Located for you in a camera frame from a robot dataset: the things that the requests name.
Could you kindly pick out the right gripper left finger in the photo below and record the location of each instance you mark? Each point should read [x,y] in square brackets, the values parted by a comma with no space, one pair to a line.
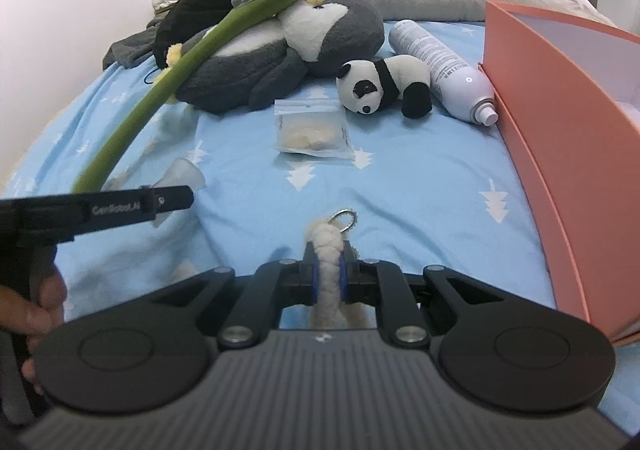
[258,308]

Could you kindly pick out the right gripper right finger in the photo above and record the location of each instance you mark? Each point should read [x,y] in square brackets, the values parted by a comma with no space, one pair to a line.
[395,296]

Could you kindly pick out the white braided rope keychain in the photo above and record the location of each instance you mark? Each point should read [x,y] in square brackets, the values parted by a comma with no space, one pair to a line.
[330,311]

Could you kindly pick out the clear zip bag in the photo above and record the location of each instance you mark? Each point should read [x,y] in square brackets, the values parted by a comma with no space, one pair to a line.
[315,127]

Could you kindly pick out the small panda plush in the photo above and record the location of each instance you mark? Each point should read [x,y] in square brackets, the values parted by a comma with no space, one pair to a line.
[366,87]

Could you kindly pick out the person's left hand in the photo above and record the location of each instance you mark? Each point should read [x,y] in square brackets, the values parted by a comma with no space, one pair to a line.
[36,319]

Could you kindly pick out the dark grey blanket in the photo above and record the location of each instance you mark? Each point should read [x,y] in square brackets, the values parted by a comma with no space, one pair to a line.
[132,50]

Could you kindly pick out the white spray bottle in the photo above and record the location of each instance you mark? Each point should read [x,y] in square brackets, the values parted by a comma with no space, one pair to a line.
[462,89]

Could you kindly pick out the grey penguin plush toy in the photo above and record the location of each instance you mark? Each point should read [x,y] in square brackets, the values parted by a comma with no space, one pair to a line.
[267,62]

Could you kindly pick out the salmon pink cardboard box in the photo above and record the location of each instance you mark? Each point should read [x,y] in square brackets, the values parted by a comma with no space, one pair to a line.
[567,90]

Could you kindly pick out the green long-handled back brush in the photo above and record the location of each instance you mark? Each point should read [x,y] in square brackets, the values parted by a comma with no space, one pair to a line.
[245,14]

